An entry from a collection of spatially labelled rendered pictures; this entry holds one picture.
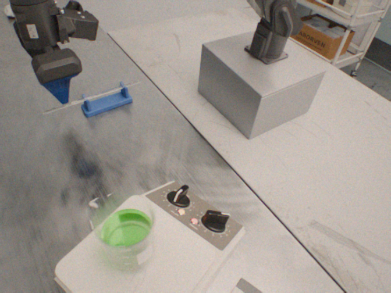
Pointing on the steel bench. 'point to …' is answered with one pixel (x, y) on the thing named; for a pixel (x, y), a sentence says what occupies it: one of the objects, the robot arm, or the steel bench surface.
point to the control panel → (197, 212)
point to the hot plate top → (195, 266)
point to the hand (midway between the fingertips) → (52, 72)
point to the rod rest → (106, 102)
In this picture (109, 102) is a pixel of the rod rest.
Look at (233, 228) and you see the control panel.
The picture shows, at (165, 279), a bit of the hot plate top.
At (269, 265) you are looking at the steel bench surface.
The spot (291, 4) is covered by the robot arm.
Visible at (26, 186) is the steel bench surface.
